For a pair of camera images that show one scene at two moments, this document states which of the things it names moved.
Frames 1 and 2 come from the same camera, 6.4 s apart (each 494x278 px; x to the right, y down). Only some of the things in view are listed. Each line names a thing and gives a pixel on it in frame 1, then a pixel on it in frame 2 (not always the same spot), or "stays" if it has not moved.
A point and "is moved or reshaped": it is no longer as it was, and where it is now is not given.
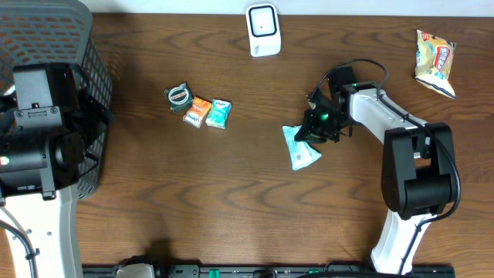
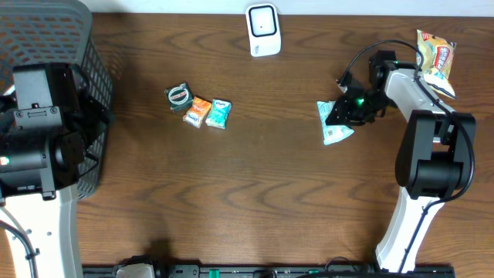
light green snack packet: (302, 152) is moved or reshaped
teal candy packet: (218, 114) stays
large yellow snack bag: (434, 61) stays
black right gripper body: (323, 125) to (357, 109)
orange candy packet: (197, 113) stays
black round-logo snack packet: (179, 97) stays
